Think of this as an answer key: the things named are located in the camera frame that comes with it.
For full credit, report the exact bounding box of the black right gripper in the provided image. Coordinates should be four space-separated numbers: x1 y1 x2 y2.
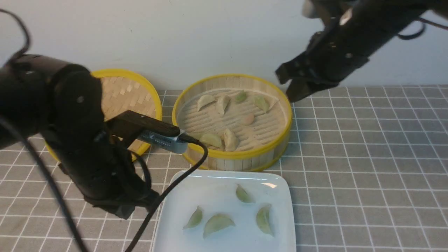
275 31 369 103

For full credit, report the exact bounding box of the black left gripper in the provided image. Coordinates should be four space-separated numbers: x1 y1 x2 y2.
58 147 159 219

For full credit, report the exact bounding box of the pink dumpling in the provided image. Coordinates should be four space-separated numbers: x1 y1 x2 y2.
240 113 255 126

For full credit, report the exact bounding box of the white dumpling front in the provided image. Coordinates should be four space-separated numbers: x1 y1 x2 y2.
224 128 239 152

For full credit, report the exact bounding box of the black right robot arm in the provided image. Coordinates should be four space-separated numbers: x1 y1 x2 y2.
275 0 447 103

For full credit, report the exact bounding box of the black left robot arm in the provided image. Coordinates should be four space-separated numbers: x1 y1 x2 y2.
0 54 159 219

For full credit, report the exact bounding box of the green dumpling plate left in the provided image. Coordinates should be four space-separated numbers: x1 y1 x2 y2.
183 206 203 230

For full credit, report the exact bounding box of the green dumpling plate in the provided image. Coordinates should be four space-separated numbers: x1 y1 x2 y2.
203 213 236 239
183 206 203 230
235 184 256 204
255 204 274 236

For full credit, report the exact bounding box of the green dumpling plate top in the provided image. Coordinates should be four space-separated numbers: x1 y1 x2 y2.
235 184 256 204

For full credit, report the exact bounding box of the green dumpling plate centre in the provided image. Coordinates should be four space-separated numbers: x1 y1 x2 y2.
203 213 236 239

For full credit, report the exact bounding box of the white square plate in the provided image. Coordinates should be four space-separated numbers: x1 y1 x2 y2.
152 170 296 252

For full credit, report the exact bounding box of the green dumpling plate right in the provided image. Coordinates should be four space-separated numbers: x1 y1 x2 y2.
255 204 274 236

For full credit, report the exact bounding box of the green dumpling back right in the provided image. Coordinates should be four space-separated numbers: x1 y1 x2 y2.
253 95 270 113

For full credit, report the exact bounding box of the green dumpling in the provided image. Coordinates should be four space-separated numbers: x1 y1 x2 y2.
233 90 247 104
199 133 223 148
253 95 270 113

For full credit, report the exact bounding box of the green dumpling back middle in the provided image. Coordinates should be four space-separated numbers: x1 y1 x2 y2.
233 90 247 104

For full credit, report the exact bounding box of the bamboo steamer basket yellow rim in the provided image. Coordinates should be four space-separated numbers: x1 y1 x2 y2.
172 74 292 171

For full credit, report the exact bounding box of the white mesh steamer liner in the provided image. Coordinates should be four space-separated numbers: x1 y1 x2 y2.
173 88 291 152

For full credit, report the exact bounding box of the white dumpling back middle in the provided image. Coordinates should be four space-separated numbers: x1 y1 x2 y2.
215 95 231 115

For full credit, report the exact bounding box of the woven bamboo steamer lid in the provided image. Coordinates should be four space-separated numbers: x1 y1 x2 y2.
46 69 163 160

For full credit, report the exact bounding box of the green dumpling front left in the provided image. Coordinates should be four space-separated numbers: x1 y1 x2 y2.
199 133 223 148

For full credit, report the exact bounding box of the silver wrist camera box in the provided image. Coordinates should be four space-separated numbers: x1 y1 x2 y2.
137 129 188 154

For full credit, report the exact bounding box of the black camera cable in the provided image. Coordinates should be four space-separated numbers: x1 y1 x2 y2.
124 135 209 252

